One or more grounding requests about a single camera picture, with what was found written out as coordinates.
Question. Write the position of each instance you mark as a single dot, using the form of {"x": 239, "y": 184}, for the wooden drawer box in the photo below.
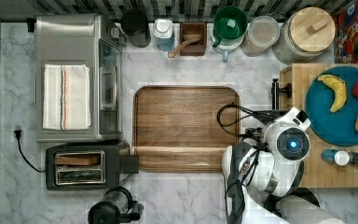
{"x": 318, "y": 173}

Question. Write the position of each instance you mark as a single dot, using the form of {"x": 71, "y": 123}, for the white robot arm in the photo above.
{"x": 270, "y": 159}

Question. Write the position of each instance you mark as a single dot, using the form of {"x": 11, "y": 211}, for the wooden cutting board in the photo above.
{"x": 175, "y": 128}

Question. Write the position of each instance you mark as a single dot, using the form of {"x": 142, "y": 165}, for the brown wooden utensil box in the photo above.
{"x": 195, "y": 33}

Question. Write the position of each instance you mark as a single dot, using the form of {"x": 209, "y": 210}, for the wooden spoon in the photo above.
{"x": 183, "y": 45}

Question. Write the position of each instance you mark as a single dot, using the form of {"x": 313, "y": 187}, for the light blue mug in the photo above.
{"x": 225, "y": 46}

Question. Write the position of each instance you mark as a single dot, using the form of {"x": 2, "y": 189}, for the white cap bottle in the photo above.
{"x": 163, "y": 32}

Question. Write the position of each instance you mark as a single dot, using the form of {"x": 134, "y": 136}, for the black cup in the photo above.
{"x": 134, "y": 23}

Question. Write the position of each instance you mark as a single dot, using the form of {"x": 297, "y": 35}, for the green mug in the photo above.
{"x": 229, "y": 25}

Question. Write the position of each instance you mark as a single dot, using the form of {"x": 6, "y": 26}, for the silver toaster oven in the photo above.
{"x": 78, "y": 60}

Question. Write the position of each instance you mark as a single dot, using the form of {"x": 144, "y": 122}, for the white striped towel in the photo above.
{"x": 66, "y": 105}

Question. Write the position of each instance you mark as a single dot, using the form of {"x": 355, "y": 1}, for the clear jar of grains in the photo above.
{"x": 261, "y": 34}

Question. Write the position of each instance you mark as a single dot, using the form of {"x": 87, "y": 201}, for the black two-slot toaster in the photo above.
{"x": 117, "y": 163}

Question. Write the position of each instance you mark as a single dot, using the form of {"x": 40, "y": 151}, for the wooden toast slice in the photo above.
{"x": 78, "y": 160}

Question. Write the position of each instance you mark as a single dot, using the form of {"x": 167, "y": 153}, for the black paper towel holder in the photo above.
{"x": 271, "y": 202}

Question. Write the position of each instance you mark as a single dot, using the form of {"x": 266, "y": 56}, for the white paper towel roll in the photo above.
{"x": 296, "y": 210}

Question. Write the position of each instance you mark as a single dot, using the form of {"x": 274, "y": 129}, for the large jar wooden lid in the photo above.
{"x": 304, "y": 36}

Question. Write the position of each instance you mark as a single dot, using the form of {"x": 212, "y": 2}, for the teal plate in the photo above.
{"x": 335, "y": 128}

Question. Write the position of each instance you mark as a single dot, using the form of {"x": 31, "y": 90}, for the yellow banana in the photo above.
{"x": 338, "y": 86}

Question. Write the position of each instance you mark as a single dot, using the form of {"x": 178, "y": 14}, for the blue shaker can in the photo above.
{"x": 334, "y": 156}

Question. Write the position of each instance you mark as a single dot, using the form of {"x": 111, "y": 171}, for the red cereal box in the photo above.
{"x": 346, "y": 40}

